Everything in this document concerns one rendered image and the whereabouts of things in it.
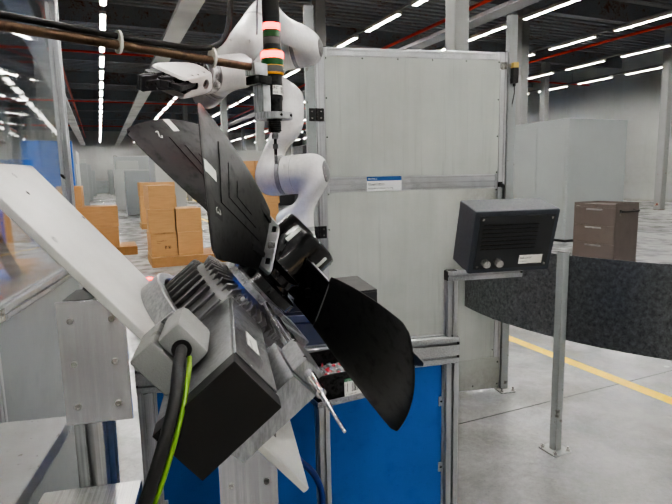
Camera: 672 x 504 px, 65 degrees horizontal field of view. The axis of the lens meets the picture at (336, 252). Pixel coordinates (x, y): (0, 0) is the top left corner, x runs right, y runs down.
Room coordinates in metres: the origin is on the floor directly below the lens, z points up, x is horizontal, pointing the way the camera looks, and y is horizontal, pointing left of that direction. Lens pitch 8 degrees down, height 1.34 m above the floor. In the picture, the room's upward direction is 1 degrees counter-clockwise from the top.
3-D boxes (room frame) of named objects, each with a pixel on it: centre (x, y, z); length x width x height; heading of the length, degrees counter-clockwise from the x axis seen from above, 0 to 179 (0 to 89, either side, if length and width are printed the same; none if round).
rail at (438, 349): (1.42, 0.09, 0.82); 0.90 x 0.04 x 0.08; 102
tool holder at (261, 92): (1.04, 0.12, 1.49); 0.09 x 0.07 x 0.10; 137
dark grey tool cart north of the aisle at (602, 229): (7.03, -3.61, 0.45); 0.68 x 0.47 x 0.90; 27
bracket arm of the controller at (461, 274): (1.53, -0.43, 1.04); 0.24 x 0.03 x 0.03; 102
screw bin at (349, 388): (1.27, -0.01, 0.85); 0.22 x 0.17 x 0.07; 117
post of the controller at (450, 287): (1.51, -0.33, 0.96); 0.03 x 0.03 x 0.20; 12
